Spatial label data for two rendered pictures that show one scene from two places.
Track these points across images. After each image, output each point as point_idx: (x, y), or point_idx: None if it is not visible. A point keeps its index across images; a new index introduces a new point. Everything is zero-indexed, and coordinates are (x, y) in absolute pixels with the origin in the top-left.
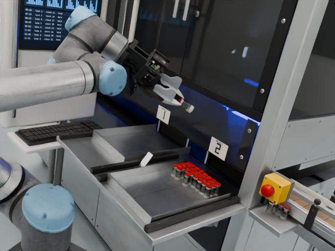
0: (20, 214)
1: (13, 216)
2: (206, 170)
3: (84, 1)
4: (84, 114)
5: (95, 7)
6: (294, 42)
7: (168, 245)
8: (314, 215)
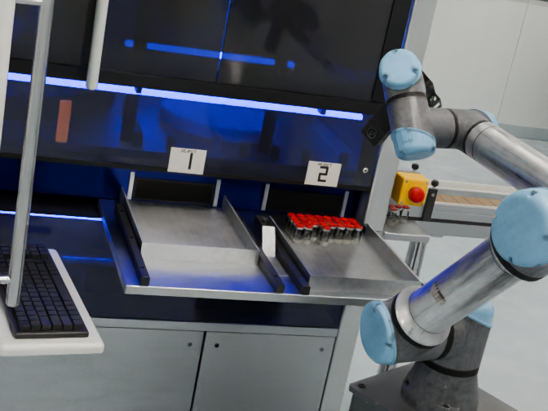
0: (466, 329)
1: (455, 341)
2: (279, 216)
3: None
4: None
5: None
6: (425, 8)
7: (233, 371)
8: (435, 200)
